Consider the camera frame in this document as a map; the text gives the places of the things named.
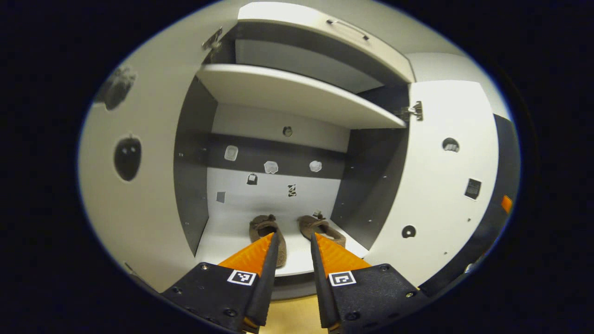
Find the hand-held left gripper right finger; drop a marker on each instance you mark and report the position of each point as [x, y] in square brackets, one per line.
[320, 287]

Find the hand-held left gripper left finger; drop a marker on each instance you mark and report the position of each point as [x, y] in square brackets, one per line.
[269, 283]

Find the brown shoe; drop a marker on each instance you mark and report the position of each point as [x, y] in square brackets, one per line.
[320, 227]
[261, 227]

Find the white shoe cabinet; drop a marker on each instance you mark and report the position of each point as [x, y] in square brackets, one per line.
[260, 204]

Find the white shoe cabinet door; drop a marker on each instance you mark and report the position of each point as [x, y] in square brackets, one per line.
[441, 208]
[153, 222]

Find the white cabinet shelf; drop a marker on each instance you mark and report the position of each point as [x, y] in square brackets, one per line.
[287, 90]

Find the metal door hinge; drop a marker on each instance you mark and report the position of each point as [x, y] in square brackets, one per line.
[212, 41]
[410, 111]

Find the white cabinet drawer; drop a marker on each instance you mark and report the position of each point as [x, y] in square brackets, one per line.
[287, 21]

